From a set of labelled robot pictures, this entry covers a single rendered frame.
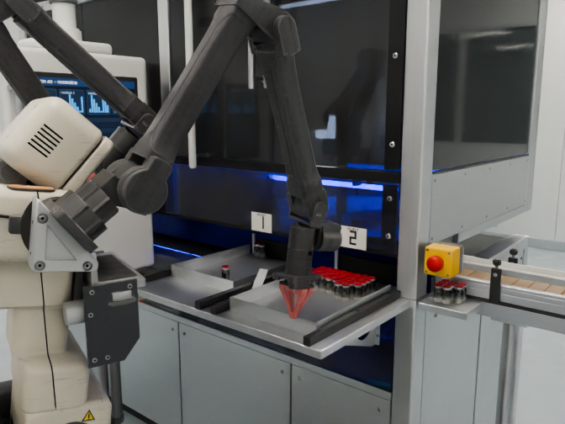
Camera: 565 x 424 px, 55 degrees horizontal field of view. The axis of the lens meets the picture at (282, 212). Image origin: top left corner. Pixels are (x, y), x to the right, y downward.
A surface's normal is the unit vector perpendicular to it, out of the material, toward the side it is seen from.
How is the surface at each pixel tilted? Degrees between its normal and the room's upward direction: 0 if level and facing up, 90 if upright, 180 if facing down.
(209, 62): 95
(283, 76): 102
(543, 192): 90
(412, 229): 90
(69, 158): 90
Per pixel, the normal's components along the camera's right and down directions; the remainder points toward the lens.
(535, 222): -0.64, 0.14
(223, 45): 0.56, 0.23
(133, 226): 0.77, 0.11
